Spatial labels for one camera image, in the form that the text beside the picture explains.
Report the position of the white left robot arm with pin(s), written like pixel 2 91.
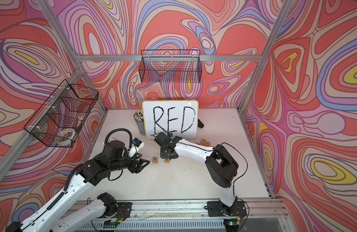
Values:
pixel 120 152

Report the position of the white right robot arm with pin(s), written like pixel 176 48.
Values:
pixel 222 168

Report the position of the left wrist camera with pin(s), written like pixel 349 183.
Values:
pixel 136 146

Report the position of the yellow framed whiteboard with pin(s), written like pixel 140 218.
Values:
pixel 173 118

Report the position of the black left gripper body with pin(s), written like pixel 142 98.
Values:
pixel 132 165

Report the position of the black wire basket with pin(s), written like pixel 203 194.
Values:
pixel 68 106
pixel 170 66

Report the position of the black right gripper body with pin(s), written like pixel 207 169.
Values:
pixel 164 154

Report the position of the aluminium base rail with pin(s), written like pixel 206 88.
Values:
pixel 249 215

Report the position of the black wire basket back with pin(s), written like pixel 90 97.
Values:
pixel 170 66

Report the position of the aluminium corner frame post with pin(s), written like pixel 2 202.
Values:
pixel 277 26

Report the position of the black wire basket left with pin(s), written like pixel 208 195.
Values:
pixel 68 106

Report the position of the wooden block letter N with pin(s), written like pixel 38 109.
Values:
pixel 204 142

